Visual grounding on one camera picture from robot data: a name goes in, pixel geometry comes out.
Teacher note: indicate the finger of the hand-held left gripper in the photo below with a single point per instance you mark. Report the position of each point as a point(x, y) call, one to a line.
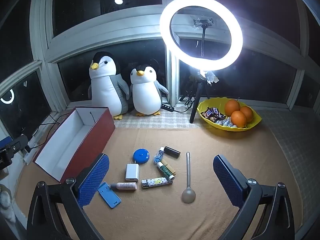
point(5, 143)
point(17, 144)

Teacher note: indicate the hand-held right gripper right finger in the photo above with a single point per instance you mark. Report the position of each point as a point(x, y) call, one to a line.
point(227, 177)

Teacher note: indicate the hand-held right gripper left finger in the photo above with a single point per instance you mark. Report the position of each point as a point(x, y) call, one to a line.
point(95, 180)

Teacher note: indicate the blue phone stand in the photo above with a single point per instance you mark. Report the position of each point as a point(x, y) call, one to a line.
point(110, 196)

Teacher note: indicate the small pink bottle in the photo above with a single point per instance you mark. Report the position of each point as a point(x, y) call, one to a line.
point(126, 186)

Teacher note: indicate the white wall charger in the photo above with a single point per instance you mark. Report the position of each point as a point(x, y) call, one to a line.
point(132, 172)

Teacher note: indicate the grey metal spoon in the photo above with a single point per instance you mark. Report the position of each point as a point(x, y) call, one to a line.
point(188, 170)

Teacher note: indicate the red cardboard box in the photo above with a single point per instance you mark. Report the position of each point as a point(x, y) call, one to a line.
point(75, 135)

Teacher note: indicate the blue round tape measure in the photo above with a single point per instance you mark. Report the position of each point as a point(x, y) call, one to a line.
point(141, 156)

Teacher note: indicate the wooden clothespin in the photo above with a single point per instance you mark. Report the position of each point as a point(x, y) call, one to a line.
point(172, 169)

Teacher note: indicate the black cylindrical tube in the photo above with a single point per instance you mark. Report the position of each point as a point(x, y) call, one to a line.
point(173, 152)

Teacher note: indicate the green lip balm stick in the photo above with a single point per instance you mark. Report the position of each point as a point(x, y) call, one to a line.
point(166, 172)

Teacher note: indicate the blue eye drop bottle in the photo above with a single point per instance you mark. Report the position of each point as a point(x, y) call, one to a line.
point(158, 156)

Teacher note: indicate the pile of wrapped candies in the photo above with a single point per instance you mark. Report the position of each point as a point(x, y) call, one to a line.
point(226, 123)

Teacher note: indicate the orange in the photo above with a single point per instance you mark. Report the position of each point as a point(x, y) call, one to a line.
point(238, 119)
point(248, 113)
point(232, 107)

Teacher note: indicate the brown chocolate bar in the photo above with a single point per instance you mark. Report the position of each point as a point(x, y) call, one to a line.
point(206, 115)
point(215, 110)
point(218, 118)

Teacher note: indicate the patterned lighter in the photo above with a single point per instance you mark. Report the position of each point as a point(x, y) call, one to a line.
point(157, 182)

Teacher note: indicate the yellow bowl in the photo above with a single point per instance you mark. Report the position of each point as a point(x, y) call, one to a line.
point(215, 102)

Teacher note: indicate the black tripod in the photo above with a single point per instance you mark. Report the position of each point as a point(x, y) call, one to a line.
point(196, 100)

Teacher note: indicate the large penguin plush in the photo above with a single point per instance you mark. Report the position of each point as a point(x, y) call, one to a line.
point(105, 92)

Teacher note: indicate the small penguin plush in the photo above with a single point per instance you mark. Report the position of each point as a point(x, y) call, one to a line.
point(146, 92)

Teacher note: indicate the black gooseneck phone holder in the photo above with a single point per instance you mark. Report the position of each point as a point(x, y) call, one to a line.
point(203, 22)

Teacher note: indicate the white window frame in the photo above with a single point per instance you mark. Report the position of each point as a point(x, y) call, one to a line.
point(100, 35)

